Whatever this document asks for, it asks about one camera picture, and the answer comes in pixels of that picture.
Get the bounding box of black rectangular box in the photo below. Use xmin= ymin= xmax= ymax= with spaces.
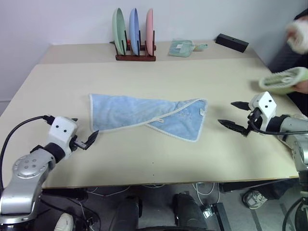
xmin=215 ymin=33 xmax=249 ymax=53

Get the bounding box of person's dark clothing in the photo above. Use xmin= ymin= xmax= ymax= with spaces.
xmin=286 ymin=91 xmax=308 ymax=116

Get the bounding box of black metal table leg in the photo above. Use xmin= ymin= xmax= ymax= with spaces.
xmin=208 ymin=203 xmax=233 ymax=231

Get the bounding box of white cable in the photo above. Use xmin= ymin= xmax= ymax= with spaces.
xmin=192 ymin=182 xmax=221 ymax=203

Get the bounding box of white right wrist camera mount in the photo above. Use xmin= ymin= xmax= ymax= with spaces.
xmin=248 ymin=91 xmax=278 ymax=132

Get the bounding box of light blue towel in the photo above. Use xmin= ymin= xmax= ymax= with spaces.
xmin=89 ymin=93 xmax=208 ymax=143

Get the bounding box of small green cloth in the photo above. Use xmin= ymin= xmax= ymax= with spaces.
xmin=192 ymin=43 xmax=209 ymax=52

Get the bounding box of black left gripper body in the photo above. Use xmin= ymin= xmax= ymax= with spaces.
xmin=69 ymin=135 xmax=88 ymax=153

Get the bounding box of person's bare hand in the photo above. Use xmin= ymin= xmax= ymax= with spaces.
xmin=292 ymin=80 xmax=308 ymax=95

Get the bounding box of dark wooden plate rack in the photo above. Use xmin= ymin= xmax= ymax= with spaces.
xmin=109 ymin=30 xmax=157 ymax=62

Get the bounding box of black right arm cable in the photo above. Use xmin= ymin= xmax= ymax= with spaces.
xmin=250 ymin=117 xmax=308 ymax=135

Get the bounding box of person's pale blurred hand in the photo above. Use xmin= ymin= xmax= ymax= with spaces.
xmin=285 ymin=19 xmax=308 ymax=55

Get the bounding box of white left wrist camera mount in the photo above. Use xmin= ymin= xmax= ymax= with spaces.
xmin=47 ymin=116 xmax=78 ymax=160

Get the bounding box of green plate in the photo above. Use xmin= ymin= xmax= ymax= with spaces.
xmin=112 ymin=7 xmax=127 ymax=56

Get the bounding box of person's dark trouser leg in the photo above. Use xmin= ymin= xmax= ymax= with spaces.
xmin=258 ymin=179 xmax=300 ymax=201

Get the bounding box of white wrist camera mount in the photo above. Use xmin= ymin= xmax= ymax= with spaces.
xmin=47 ymin=116 xmax=78 ymax=160
xmin=248 ymin=91 xmax=278 ymax=132

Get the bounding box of dark rounded shape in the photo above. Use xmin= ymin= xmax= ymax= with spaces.
xmin=115 ymin=194 xmax=143 ymax=231
xmin=172 ymin=192 xmax=208 ymax=231

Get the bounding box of grey white sneaker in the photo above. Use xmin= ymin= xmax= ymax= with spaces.
xmin=242 ymin=189 xmax=269 ymax=210

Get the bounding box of blue plate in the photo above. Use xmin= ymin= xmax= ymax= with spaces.
xmin=129 ymin=8 xmax=141 ymax=56

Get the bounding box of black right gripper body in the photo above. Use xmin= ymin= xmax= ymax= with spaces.
xmin=243 ymin=108 xmax=263 ymax=138

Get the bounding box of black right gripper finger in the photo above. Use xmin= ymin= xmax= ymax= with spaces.
xmin=217 ymin=119 xmax=248 ymax=135
xmin=231 ymin=101 xmax=251 ymax=111

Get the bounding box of pale green ribbed plastic item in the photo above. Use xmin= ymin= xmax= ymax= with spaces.
xmin=258 ymin=67 xmax=308 ymax=96

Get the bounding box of pink plate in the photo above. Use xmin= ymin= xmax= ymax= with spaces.
xmin=145 ymin=8 xmax=155 ymax=57

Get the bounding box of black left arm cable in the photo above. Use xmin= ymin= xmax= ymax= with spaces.
xmin=0 ymin=115 xmax=56 ymax=191

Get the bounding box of white rounded shoe tip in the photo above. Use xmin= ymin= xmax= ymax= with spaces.
xmin=56 ymin=212 xmax=75 ymax=231

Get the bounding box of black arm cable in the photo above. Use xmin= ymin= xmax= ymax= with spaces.
xmin=0 ymin=115 xmax=56 ymax=191
xmin=250 ymin=117 xmax=308 ymax=135

